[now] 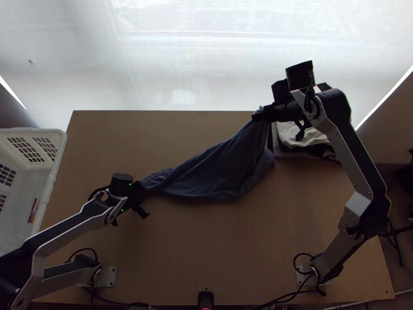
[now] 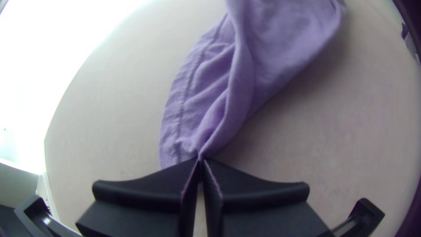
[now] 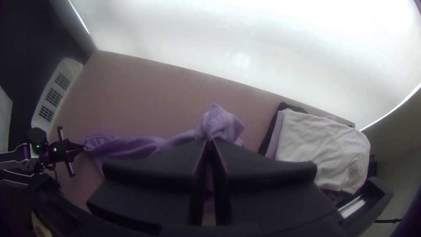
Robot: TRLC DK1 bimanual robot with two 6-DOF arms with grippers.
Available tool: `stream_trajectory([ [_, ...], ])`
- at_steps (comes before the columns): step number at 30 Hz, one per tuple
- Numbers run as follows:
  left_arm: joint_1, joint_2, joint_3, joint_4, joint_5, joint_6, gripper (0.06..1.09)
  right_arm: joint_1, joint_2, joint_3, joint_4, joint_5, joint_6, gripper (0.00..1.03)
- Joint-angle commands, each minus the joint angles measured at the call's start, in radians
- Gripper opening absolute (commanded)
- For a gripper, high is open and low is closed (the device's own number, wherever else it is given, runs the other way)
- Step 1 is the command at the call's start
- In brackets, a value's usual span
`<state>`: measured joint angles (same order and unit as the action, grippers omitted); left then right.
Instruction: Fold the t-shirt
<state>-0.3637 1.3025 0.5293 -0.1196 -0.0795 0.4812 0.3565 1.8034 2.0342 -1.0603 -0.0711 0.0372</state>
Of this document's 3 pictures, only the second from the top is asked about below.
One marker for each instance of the blue t-shirt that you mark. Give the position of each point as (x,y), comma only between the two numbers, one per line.
(236,66)

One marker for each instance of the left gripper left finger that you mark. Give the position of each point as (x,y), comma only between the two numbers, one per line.
(144,207)

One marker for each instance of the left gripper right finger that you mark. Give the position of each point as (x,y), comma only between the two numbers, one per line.
(260,210)

